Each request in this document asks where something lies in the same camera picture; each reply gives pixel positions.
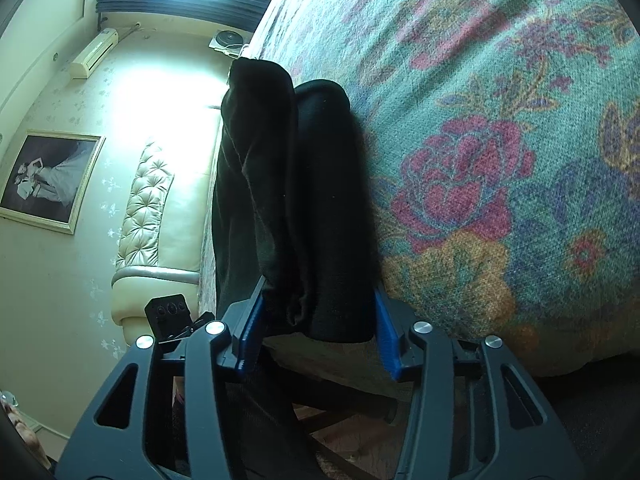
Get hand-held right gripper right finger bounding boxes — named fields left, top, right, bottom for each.
left=374, top=287, right=588, bottom=480

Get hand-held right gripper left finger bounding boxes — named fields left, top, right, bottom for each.
left=52, top=277, right=266, bottom=480

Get black pants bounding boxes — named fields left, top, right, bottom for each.
left=211, top=58, right=379, bottom=346

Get cream tufted leather headboard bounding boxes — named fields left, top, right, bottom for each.
left=111, top=105, right=223, bottom=331

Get floral bedspread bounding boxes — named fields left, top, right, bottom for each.
left=200, top=0, right=640, bottom=378

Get white floor fan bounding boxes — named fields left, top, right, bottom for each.
left=209, top=30, right=247, bottom=59

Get dark blue curtain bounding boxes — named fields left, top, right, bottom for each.
left=95, top=0, right=268, bottom=26

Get framed wall picture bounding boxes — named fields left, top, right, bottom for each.
left=0, top=130, right=106, bottom=235

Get white wall air conditioner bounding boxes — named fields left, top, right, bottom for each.
left=70, top=28, right=120, bottom=80

